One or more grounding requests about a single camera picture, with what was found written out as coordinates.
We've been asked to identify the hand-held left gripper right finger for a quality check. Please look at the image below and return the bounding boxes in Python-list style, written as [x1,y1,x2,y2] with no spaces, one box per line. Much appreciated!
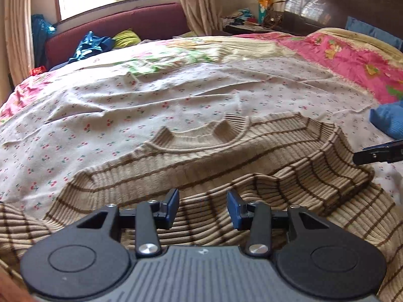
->
[227,190,329,257]

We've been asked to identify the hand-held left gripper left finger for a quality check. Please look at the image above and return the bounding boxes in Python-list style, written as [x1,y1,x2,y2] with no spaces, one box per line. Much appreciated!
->
[77,188,180,257]

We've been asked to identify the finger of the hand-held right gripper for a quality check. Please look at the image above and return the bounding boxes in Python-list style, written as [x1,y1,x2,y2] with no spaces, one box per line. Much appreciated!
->
[362,141,403,152]
[353,148,403,166]

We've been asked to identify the beige brown striped knit sweater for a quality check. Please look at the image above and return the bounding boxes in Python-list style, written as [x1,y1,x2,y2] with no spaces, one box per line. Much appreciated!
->
[0,112,403,302]

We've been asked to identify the blue knit sweater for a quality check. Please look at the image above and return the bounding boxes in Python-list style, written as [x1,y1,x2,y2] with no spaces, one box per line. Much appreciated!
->
[369,100,403,139]

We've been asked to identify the pink floral quilt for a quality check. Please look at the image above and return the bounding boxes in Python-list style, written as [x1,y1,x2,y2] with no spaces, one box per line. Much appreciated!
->
[0,28,403,124]

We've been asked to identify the white cherry print bed sheet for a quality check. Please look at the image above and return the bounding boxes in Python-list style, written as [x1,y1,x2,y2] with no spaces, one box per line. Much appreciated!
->
[0,59,403,224]

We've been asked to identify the blue pillow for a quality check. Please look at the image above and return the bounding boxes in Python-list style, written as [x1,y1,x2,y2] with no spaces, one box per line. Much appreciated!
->
[345,16,403,51]

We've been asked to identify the dark wooden headboard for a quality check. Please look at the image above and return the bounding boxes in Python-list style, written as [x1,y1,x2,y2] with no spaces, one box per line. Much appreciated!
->
[283,0,403,38]

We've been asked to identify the brown handbag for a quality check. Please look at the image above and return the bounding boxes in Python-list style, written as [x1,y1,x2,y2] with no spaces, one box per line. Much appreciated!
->
[263,1,286,29]

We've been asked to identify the yellow-green cloth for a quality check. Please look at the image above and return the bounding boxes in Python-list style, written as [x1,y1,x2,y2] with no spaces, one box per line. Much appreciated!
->
[113,29,142,49]

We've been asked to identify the dark nightstand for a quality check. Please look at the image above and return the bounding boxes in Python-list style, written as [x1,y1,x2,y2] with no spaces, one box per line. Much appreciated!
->
[223,22,284,36]

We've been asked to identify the blue crumpled garment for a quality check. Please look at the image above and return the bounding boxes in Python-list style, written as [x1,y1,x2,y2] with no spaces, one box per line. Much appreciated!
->
[67,31,116,64]

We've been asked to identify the pile of nightstand clutter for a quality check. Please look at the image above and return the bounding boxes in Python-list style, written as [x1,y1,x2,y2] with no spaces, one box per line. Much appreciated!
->
[220,8,262,26]

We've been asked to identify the maroon upholstered bench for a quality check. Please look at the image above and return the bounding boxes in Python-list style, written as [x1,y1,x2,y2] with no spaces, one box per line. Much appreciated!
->
[44,3,193,70]

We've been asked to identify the beige curtain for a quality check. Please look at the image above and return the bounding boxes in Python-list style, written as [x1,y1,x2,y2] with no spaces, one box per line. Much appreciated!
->
[173,0,225,36]
[0,0,36,89]

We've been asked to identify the blue plastic bag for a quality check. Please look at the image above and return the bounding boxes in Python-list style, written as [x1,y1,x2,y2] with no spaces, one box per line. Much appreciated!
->
[31,14,58,69]

